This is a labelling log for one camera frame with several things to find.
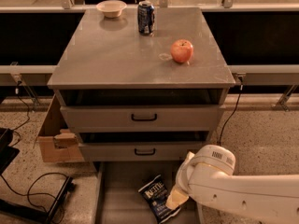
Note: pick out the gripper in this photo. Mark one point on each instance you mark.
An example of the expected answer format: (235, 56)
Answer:
(181, 179)

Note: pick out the blue chip bag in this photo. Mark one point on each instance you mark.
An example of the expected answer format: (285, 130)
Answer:
(155, 194)

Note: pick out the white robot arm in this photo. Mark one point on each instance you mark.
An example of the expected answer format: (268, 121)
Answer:
(208, 178)

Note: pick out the bottom open grey drawer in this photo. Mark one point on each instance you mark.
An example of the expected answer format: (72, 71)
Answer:
(118, 200)

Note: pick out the middle grey drawer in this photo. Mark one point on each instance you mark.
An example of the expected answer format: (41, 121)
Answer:
(149, 151)

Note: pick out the top grey drawer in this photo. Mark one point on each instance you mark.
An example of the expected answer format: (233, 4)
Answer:
(145, 118)

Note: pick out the grey drawer cabinet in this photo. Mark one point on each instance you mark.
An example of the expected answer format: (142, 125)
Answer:
(111, 63)

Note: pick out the cardboard box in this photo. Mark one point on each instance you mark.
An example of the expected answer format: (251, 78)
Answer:
(56, 142)

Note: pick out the red apple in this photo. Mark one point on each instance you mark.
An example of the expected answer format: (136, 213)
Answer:
(181, 50)

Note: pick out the black stand base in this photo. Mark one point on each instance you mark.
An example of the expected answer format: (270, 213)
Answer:
(37, 213)

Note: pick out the blue soda can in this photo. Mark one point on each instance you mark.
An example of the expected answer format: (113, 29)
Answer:
(145, 17)

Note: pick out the white bowl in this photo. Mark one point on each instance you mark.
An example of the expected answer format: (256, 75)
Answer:
(111, 8)

